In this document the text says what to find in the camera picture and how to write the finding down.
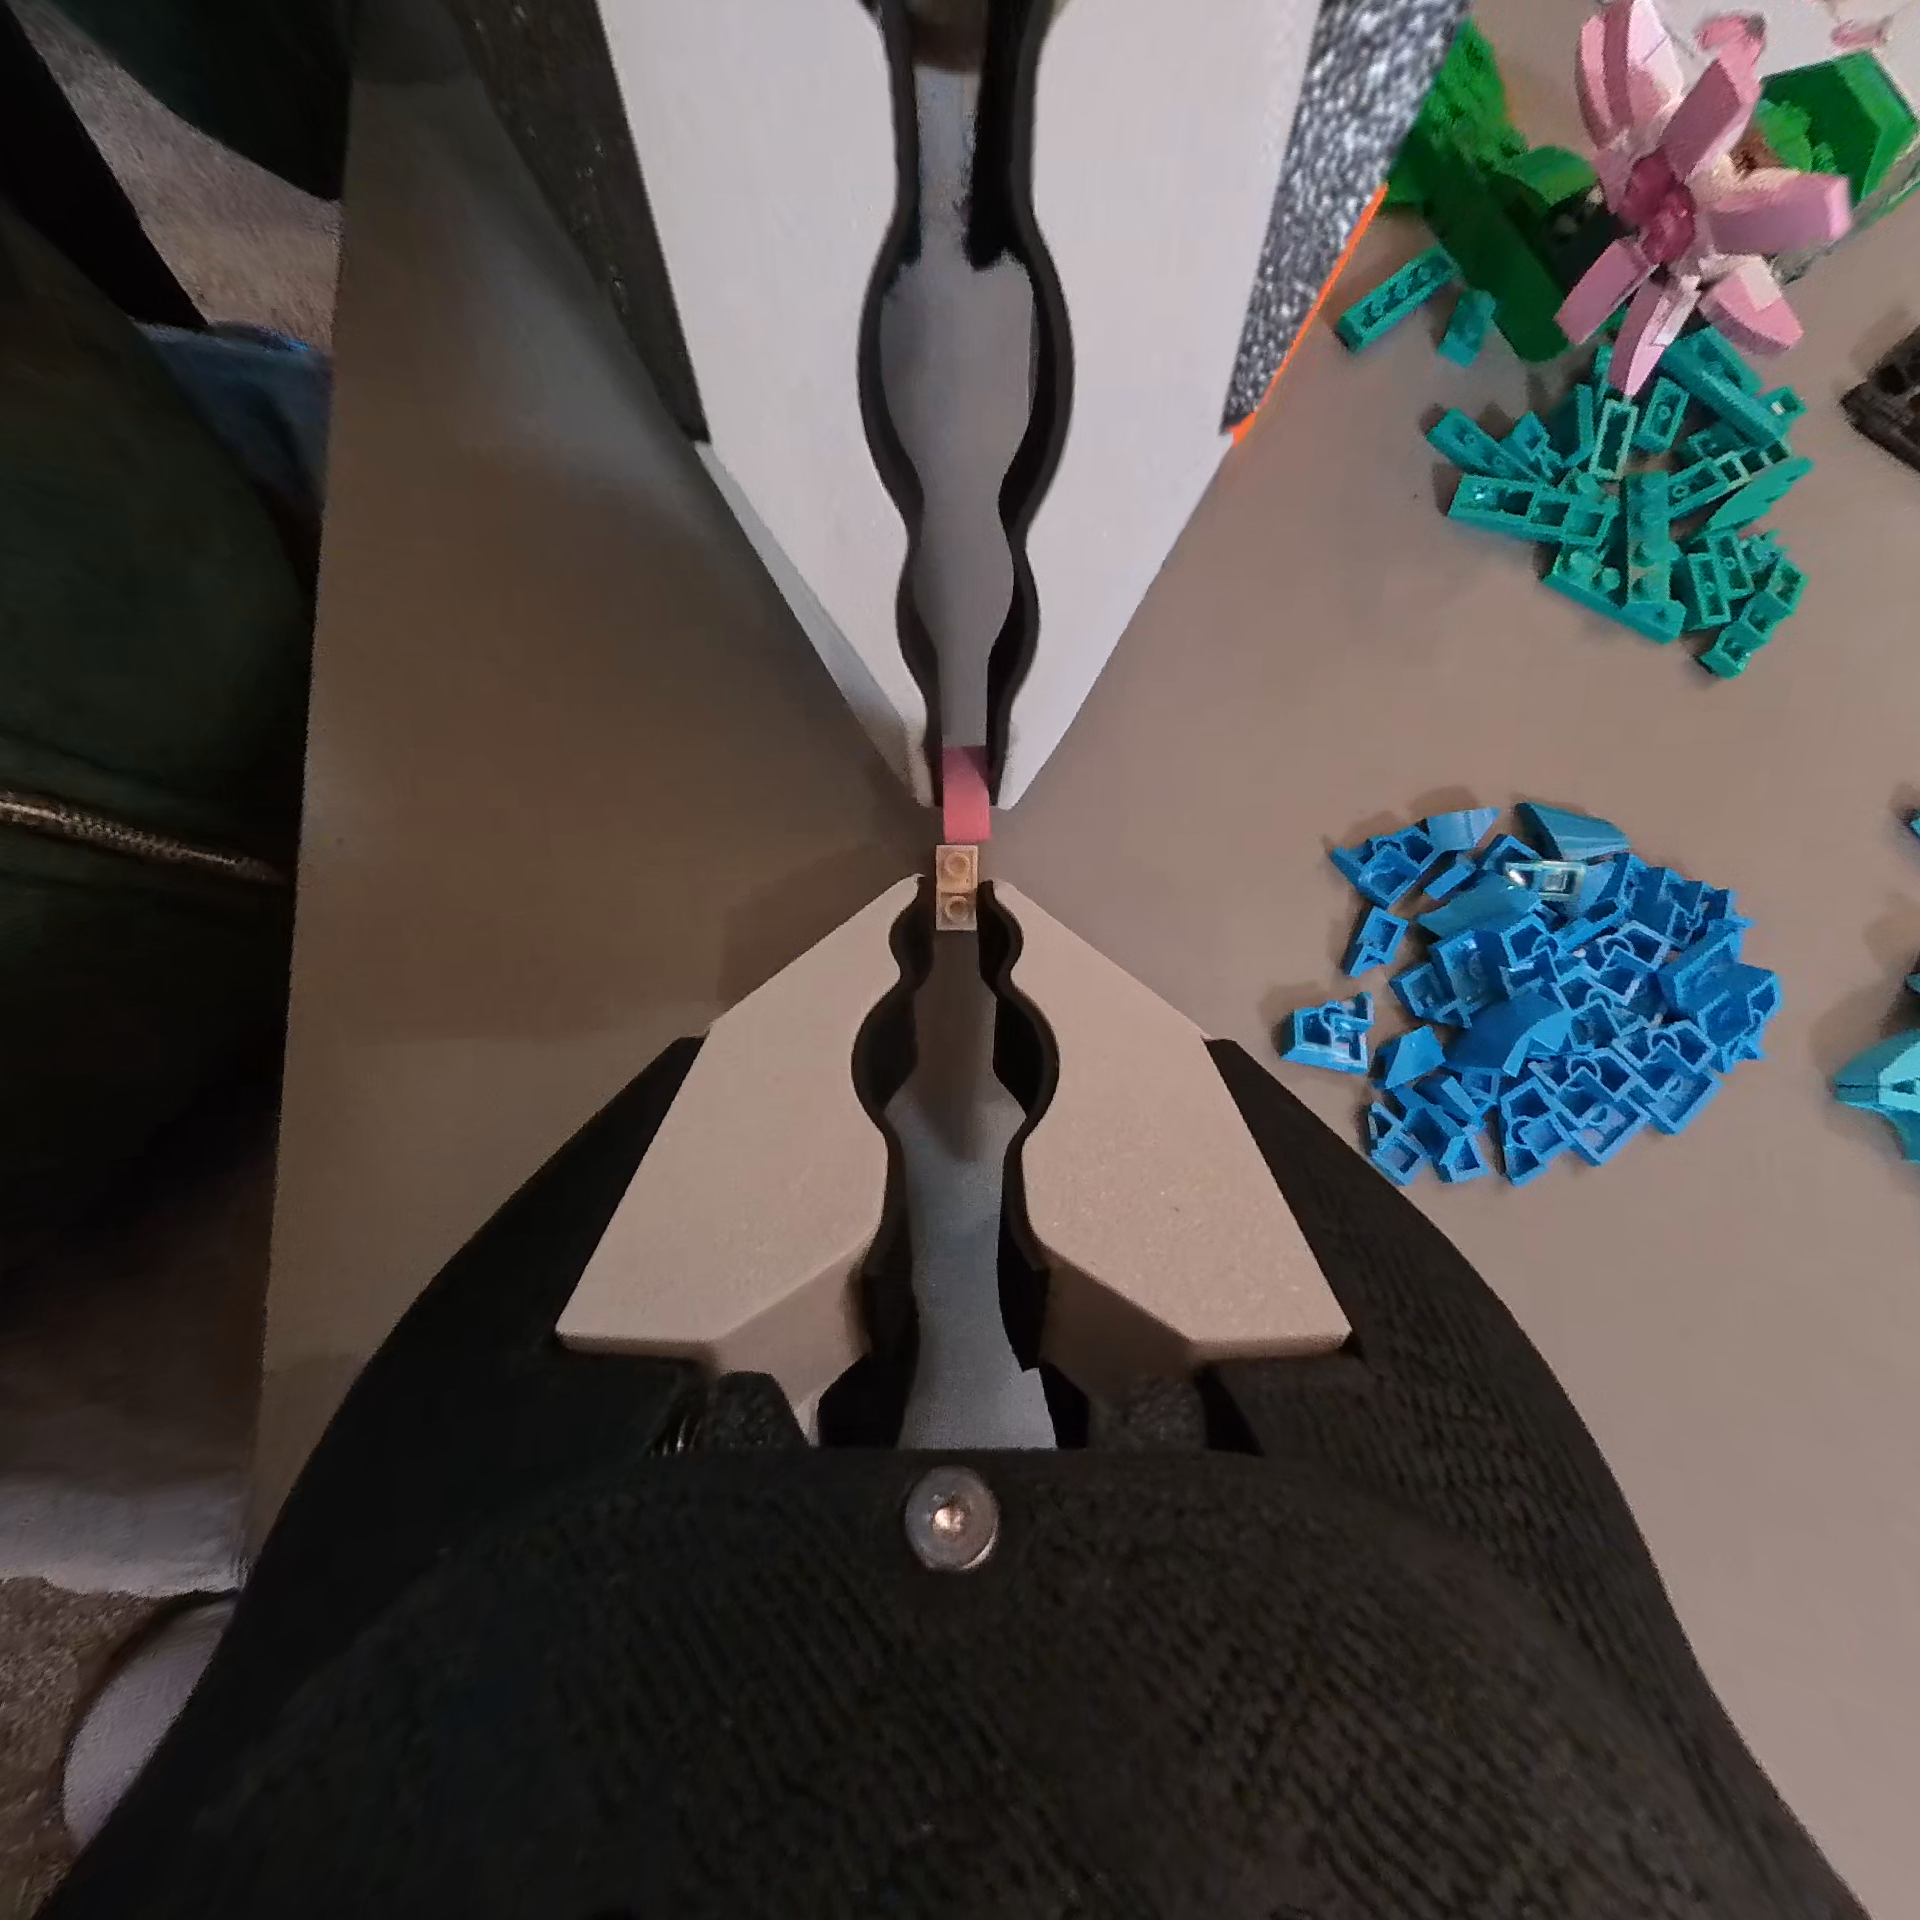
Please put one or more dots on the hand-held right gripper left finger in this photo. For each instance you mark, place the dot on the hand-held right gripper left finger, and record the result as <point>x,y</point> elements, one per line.
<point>751,1184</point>

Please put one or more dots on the pile of cyan lego pieces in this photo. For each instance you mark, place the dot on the pile of cyan lego pieces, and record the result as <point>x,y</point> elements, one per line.
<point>1886,1073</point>

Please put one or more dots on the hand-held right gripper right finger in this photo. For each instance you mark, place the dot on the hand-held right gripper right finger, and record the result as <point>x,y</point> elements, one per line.
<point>1171,1200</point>

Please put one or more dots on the person's trouser leg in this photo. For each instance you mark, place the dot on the person's trouser leg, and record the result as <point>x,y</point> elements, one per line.
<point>241,422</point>

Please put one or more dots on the long teal lego plate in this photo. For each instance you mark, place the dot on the long teal lego plate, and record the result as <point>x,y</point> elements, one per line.
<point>1395,300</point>

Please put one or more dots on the green lego plant pink flower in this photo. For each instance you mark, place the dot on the green lego plant pink flower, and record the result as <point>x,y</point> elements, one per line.
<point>1665,194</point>

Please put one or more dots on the short teal lego brick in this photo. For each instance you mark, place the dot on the short teal lego brick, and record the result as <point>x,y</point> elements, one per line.
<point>1471,328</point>

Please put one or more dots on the small tan lego plate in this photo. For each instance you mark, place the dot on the small tan lego plate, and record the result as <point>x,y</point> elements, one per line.
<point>956,885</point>

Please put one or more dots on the dark lego piece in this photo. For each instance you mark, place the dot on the dark lego piece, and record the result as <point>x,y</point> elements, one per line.
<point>1886,394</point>

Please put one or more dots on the pile of blue lego pieces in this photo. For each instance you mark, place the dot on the pile of blue lego pieces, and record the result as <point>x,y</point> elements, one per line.
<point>1560,1005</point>

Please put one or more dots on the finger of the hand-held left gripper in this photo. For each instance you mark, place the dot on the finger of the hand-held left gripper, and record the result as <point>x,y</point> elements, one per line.
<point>751,225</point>
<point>1156,225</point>

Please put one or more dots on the small pink lego piece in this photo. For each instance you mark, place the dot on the small pink lego piece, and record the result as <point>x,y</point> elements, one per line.
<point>968,804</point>

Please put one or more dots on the pile of teal lego pieces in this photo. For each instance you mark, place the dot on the pile of teal lego pieces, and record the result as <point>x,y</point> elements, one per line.
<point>1635,510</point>

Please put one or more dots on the dark green jacket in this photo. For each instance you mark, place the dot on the dark green jacket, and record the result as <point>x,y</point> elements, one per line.
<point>135,674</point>

